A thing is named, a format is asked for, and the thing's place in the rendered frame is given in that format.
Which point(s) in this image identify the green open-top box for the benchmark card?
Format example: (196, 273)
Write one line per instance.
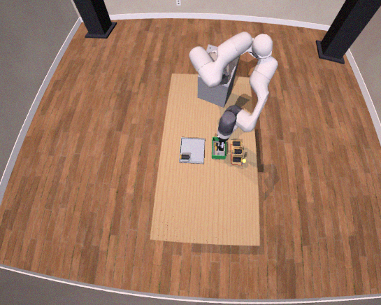
(218, 155)

